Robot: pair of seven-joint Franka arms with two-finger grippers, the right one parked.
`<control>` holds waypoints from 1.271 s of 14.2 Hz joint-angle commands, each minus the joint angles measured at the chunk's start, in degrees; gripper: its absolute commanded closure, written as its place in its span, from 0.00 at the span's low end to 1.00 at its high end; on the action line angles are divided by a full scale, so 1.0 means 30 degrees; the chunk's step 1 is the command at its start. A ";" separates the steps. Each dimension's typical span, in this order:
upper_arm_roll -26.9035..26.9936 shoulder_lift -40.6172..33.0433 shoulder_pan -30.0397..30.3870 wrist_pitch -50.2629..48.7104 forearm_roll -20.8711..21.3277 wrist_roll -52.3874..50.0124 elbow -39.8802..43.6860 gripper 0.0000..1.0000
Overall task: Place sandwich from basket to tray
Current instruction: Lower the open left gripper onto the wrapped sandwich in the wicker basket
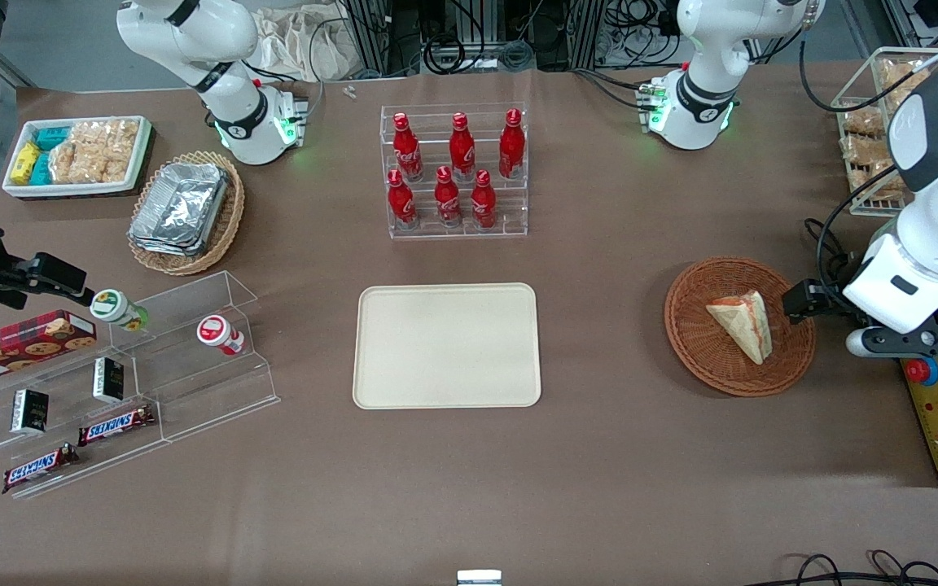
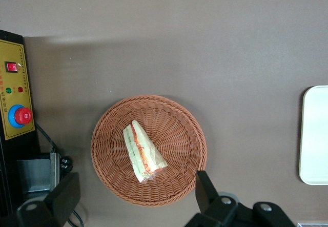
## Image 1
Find white wire basket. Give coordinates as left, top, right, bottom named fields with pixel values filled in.
left=831, top=46, right=938, bottom=217

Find oval light wicker basket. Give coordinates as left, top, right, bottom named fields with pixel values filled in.
left=126, top=150, right=247, bottom=277

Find red cola bottle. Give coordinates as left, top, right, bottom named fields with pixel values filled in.
left=470, top=169, right=498, bottom=231
left=392, top=112, right=424, bottom=182
left=387, top=168, right=419, bottom=231
left=498, top=108, right=527, bottom=181
left=449, top=112, right=477, bottom=182
left=434, top=166, right=464, bottom=230

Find black floor cables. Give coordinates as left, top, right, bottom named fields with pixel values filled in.
left=750, top=550, right=938, bottom=586

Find Snickers chocolate bar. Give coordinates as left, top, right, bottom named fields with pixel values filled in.
left=77, top=405, right=157, bottom=448
left=2, top=443, right=80, bottom=496

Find green lid small bottle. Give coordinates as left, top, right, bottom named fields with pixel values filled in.
left=90, top=289, right=151, bottom=333

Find small black box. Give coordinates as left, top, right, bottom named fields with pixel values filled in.
left=93, top=356, right=125, bottom=405
left=11, top=388, right=50, bottom=435

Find crumpled beige bag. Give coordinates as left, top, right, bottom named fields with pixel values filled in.
left=254, top=3, right=362, bottom=83

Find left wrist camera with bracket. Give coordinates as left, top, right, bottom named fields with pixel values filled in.
left=845, top=301, right=938, bottom=360

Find beige plastic tray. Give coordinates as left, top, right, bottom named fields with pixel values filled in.
left=353, top=282, right=542, bottom=409

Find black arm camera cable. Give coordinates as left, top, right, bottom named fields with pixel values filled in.
left=798, top=36, right=938, bottom=114

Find black appliance power cable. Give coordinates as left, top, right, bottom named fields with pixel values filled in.
left=803, top=167, right=900, bottom=320

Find brown table cover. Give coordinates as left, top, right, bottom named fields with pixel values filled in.
left=0, top=59, right=938, bottom=586

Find aluminium foil tray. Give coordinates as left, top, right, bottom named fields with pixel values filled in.
left=132, top=162, right=230, bottom=250
left=128, top=220, right=211, bottom=258

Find round brown wicker basket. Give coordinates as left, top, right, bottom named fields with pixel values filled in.
left=664, top=256, right=817, bottom=399

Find white rectangular plastic bin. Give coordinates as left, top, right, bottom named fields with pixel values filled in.
left=2, top=115, right=153, bottom=199

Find clear rice cracker pack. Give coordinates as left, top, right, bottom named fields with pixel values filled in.
left=94, top=119, right=141, bottom=184
left=840, top=106, right=887, bottom=137
left=879, top=59, right=930, bottom=92
left=49, top=121, right=105, bottom=185
left=866, top=161, right=911, bottom=201
left=840, top=134, right=893, bottom=166

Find red cookie box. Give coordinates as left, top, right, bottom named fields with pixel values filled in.
left=0, top=309, right=99, bottom=388

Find red lid small bottle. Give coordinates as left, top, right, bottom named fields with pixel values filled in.
left=196, top=314, right=247, bottom=357

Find coiled black background cable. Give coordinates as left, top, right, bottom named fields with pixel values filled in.
left=422, top=29, right=470, bottom=76

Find triangle sandwich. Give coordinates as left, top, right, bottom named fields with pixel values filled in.
left=705, top=291, right=774, bottom=366

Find clear acrylic bottle rack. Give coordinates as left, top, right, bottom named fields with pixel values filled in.
left=379, top=103, right=530, bottom=240

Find aluminium frame post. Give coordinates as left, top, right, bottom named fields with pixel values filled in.
left=345, top=0, right=393, bottom=76
left=565, top=0, right=610, bottom=69

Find yellow snack packet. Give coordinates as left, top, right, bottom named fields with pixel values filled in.
left=11, top=142, right=42, bottom=186

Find clear acrylic stepped shelf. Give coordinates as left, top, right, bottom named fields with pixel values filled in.
left=0, top=270, right=282, bottom=500

